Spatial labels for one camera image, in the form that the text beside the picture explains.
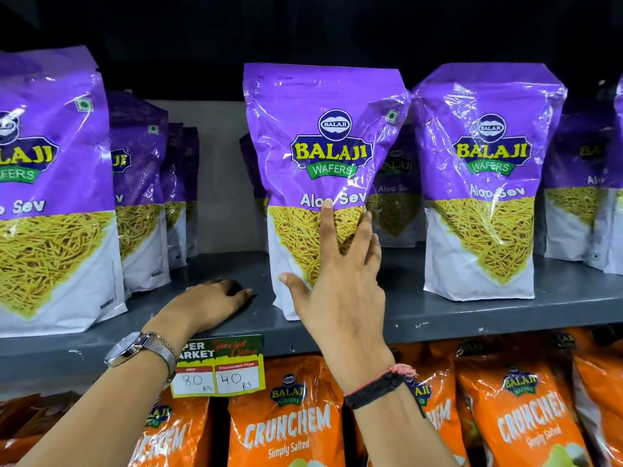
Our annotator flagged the person's right hand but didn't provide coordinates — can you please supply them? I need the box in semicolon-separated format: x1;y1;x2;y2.
278;198;396;396

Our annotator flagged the person's left hand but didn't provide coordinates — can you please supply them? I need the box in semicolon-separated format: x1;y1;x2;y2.
142;278;254;354

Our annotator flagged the purple snack packet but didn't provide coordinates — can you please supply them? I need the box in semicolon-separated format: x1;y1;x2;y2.
243;62;412;321

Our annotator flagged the person's right forearm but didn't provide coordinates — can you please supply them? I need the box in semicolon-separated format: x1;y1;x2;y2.
347;384;460;467

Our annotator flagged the person's left forearm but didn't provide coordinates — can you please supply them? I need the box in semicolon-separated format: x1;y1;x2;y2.
18;346;172;467

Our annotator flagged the green and yellow price tag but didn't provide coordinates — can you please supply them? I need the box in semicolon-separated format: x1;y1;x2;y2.
171;334;266;399

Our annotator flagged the silver wristwatch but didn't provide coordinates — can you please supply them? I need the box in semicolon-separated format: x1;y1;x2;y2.
104;331;177;386

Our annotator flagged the black wristband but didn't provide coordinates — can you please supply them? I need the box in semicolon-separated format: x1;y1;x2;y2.
344;371;408;411

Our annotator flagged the row of orange chip packets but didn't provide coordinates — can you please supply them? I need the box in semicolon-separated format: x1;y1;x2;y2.
0;327;623;467

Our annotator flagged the grey metal shelf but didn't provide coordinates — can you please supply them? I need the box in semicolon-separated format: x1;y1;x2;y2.
0;242;623;387

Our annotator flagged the row of purple packets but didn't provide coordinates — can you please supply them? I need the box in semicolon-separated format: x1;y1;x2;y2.
0;45;623;339

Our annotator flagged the pink thread bracelet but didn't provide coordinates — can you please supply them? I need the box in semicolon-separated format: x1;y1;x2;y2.
387;363;420;381

